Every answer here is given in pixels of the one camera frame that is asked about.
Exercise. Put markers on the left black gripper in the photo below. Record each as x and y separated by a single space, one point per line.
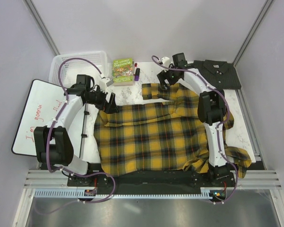
110 108

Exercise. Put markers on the right aluminium corner post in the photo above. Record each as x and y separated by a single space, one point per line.
257 23

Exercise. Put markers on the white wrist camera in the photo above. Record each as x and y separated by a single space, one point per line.
105 83
165 61

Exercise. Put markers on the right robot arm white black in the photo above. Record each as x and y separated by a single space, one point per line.
212 107

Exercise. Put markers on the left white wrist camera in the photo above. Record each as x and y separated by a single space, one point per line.
105 83

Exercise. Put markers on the yellow plaid long sleeve shirt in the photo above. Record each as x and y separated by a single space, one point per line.
162 134

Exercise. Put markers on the folded dark striped shirt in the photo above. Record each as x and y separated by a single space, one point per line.
220 74

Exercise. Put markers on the aluminium corner post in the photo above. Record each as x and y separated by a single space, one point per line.
257 23
42 27

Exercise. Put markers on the left aluminium corner post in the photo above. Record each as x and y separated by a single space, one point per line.
42 27

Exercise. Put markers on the whiteboard with red writing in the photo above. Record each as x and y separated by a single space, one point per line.
42 106

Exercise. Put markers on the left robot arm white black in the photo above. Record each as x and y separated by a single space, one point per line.
52 142

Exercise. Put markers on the green treehouse book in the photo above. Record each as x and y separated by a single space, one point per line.
122 72

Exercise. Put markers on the white plastic basket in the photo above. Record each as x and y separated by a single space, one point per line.
66 67

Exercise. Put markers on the purple highlighter marker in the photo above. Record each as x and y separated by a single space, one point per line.
137 74

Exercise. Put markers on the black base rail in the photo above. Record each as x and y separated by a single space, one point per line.
152 182

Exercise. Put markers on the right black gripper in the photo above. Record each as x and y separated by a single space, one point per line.
163 75

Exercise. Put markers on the red capped marker pen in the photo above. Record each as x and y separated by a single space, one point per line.
134 68

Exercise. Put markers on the white slotted cable duct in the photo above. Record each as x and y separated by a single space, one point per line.
90 193

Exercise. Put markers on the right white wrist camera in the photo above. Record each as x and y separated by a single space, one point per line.
165 61

